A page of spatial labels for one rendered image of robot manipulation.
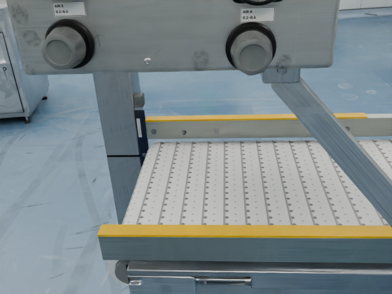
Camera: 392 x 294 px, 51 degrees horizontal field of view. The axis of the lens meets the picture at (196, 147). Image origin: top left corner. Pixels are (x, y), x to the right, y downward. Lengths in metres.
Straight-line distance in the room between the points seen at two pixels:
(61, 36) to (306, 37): 0.16
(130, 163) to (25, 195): 1.51
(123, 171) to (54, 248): 1.11
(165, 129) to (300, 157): 0.21
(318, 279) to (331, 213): 0.09
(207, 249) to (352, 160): 0.17
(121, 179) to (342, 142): 0.47
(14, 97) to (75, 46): 2.64
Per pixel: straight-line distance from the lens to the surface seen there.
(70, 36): 0.28
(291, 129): 0.65
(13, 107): 2.95
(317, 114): 0.34
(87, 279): 1.62
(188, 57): 0.29
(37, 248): 1.83
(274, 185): 0.54
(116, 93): 0.66
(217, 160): 0.59
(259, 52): 0.26
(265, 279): 0.44
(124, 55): 0.29
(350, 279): 0.46
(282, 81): 0.33
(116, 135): 0.69
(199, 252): 0.42
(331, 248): 0.42
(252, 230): 0.41
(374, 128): 0.68
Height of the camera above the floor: 1.11
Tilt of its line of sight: 28 degrees down
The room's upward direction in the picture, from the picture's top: 3 degrees counter-clockwise
